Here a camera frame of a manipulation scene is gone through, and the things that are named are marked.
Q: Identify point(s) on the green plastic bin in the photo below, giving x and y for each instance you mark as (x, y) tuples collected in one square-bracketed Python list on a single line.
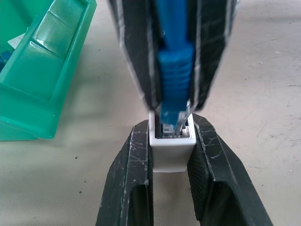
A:
[(37, 77)]

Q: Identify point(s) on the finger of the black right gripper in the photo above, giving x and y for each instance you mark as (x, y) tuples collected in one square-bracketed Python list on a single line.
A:
[(207, 66), (138, 61)]

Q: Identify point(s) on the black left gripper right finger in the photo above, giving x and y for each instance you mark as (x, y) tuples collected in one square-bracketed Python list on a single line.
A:
[(218, 179)]

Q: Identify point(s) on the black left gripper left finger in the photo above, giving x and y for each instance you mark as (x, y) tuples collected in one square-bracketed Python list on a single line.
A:
[(127, 174)]

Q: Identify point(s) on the white coupler in bin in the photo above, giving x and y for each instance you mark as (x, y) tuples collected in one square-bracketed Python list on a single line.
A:
[(16, 40)]

